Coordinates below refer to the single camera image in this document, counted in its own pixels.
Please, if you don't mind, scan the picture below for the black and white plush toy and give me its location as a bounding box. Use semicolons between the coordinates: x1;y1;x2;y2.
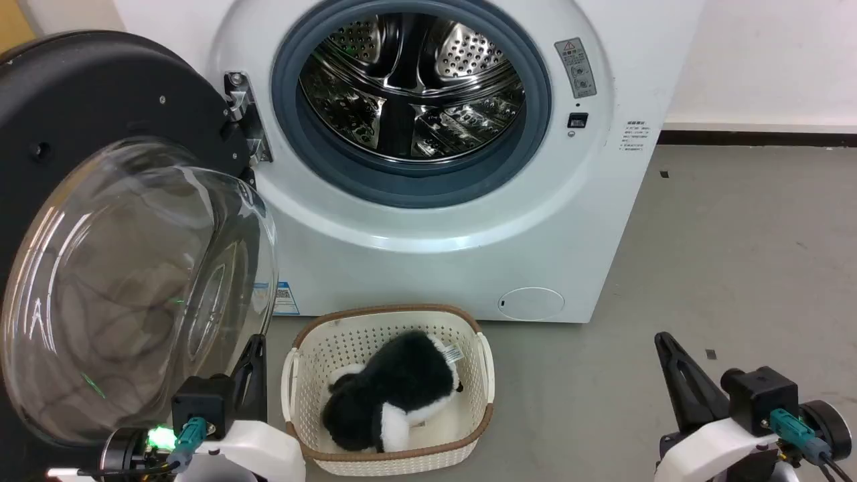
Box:
321;330;465;454

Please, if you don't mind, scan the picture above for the right arm teal plug cable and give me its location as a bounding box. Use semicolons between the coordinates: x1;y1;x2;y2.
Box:
769;409;857;482

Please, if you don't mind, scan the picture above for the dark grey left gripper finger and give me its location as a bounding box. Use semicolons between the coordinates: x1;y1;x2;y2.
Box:
230;334;268;425

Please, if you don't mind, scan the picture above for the blue energy label sticker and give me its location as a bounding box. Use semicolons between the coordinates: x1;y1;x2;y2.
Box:
273;281;301;317

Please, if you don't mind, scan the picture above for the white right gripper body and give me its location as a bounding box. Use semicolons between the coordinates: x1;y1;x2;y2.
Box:
654;414;799;482

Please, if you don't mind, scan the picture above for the small printed text label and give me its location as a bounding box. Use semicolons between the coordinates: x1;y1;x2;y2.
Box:
619;120;649;153

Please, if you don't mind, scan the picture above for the white perforated laundry basket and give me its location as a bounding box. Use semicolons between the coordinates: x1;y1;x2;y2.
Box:
281;304;496;477

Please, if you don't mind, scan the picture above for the arm teal plug cable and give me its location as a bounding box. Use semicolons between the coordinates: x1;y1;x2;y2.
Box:
769;409;857;482
77;416;210;479

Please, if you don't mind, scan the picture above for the dark wall baseboard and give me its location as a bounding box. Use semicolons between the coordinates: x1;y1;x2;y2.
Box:
658;130;857;147

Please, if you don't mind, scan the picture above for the white front-load washing machine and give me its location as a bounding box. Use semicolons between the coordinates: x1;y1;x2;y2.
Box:
110;0;707;325

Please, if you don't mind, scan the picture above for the grey warning sticker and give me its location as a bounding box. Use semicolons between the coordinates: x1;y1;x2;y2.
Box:
554;37;598;100

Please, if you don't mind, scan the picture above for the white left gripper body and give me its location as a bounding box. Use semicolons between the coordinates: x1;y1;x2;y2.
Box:
179;419;307;482

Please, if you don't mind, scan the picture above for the black round glass washer door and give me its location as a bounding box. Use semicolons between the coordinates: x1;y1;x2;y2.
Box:
0;30;279;482

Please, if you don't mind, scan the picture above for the oval drain filter cover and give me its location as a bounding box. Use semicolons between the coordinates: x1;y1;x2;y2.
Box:
499;287;566;321

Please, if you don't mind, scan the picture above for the left arm teal plug cable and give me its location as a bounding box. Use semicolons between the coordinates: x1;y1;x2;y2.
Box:
77;416;210;479

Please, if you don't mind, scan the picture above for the metal door hinge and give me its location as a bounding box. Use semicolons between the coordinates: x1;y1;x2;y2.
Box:
224;70;274;165

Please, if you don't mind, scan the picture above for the perforated stainless steel drum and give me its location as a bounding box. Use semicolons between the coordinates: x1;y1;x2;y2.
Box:
298;13;527;165

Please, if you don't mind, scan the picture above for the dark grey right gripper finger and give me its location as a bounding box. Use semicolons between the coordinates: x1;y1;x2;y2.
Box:
654;331;732;434

